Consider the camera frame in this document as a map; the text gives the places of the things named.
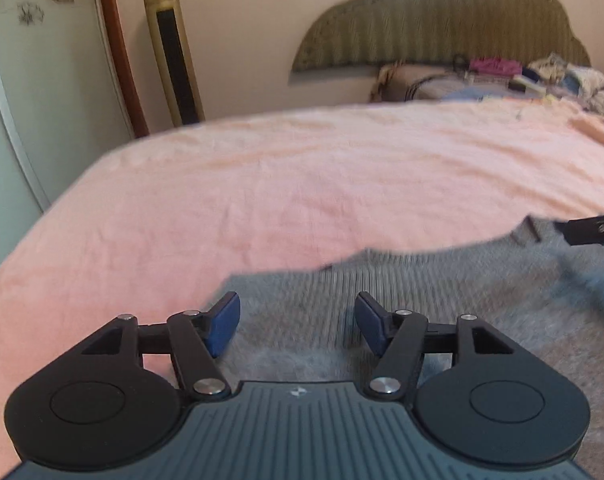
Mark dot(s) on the olive upholstered headboard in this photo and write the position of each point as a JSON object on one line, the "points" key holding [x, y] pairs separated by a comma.
{"points": [[378, 32]]}

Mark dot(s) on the white remote control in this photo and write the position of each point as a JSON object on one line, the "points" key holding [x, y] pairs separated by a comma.
{"points": [[524, 84]]}

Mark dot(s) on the frosted floral wardrobe door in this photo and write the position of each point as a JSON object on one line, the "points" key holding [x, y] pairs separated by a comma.
{"points": [[60, 105]]}

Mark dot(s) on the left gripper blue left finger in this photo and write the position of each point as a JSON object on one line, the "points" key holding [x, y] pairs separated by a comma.
{"points": [[221, 322]]}

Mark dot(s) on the pile of clothes and bedding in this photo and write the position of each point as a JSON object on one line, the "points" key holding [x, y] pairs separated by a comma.
{"points": [[487, 78]]}

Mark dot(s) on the grey and navy knit sweater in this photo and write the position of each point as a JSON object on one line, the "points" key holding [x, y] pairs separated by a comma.
{"points": [[530, 284]]}

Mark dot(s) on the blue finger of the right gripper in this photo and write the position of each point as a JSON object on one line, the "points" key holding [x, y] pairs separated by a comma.
{"points": [[580, 232]]}

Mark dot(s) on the pink bed sheet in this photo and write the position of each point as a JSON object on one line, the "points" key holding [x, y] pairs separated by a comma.
{"points": [[154, 228]]}

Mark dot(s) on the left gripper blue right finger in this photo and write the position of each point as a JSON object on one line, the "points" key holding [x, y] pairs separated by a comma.
{"points": [[374, 323]]}

